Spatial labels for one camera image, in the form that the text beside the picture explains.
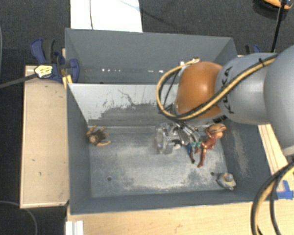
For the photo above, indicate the pale wood flat board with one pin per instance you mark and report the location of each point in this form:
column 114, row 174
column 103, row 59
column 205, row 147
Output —
column 44, row 136

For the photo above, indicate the clear glass thing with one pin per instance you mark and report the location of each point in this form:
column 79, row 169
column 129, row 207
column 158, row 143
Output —
column 164, row 141

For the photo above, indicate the grey toy figure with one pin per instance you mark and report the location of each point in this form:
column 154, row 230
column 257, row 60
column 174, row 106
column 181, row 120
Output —
column 226, row 180

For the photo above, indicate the red-brown toy figure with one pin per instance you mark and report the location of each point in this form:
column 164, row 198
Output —
column 209, row 143

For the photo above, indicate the grey metal bin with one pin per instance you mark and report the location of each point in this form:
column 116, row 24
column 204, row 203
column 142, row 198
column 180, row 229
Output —
column 142, row 165

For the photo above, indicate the brown toy figure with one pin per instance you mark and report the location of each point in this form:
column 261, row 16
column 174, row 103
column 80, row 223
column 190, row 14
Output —
column 96, row 138

